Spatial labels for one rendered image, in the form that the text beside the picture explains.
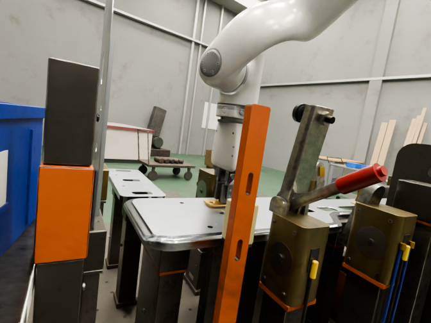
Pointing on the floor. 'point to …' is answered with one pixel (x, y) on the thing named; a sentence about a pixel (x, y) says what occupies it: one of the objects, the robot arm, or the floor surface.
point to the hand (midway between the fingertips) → (224, 191)
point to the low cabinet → (126, 143)
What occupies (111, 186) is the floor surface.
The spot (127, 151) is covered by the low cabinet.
